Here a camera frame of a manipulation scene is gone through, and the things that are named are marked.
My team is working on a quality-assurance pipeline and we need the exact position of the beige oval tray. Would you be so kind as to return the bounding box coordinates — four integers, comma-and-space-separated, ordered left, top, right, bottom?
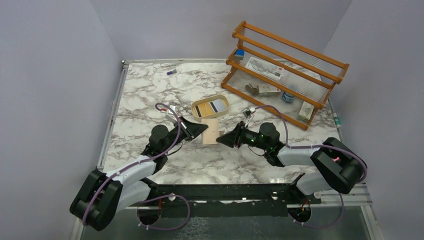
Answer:
191, 94, 230, 122

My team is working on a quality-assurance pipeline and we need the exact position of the grey card in tray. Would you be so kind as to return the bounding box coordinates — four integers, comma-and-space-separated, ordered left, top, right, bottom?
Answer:
209, 99, 227, 113

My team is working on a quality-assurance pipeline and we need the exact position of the small grey box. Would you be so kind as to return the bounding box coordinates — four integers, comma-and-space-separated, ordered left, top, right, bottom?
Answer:
256, 83, 281, 97

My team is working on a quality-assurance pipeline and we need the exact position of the green white tube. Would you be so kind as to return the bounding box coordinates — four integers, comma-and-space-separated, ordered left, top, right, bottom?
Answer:
332, 112, 341, 128

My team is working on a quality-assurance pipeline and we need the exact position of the yellow card with black stripe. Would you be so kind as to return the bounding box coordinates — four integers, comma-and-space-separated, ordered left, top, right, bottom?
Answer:
194, 102, 214, 118

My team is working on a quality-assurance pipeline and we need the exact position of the clear printed packet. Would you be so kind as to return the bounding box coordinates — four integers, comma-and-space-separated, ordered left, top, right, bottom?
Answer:
245, 56, 284, 81

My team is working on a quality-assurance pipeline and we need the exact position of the beige card holder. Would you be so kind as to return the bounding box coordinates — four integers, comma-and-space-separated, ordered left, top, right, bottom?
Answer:
201, 118, 220, 145

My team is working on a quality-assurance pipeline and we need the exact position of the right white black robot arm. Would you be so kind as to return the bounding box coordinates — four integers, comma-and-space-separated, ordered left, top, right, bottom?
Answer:
216, 121, 366, 196

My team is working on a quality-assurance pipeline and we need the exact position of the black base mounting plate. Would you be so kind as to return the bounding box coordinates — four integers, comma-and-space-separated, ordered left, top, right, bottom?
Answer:
131, 178, 322, 223

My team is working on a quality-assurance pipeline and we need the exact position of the green white small box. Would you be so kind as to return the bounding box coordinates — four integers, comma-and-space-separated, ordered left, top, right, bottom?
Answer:
297, 101, 315, 123

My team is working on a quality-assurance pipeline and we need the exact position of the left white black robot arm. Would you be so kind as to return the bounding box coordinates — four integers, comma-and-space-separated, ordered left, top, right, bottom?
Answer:
69, 117, 208, 231

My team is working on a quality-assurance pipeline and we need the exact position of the metal binder clip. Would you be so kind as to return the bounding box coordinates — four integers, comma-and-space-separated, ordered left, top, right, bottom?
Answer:
245, 84, 259, 96

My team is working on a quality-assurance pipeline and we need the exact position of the blue grey eraser block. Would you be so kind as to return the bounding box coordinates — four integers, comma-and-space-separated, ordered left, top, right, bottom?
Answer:
233, 49, 245, 61

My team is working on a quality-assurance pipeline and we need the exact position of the orange wooden shelf rack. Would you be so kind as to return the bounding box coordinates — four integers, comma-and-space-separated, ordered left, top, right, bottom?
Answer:
221, 21, 349, 130

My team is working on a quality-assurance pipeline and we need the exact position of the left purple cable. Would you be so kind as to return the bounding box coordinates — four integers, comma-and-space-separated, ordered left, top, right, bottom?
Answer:
81, 102, 191, 232

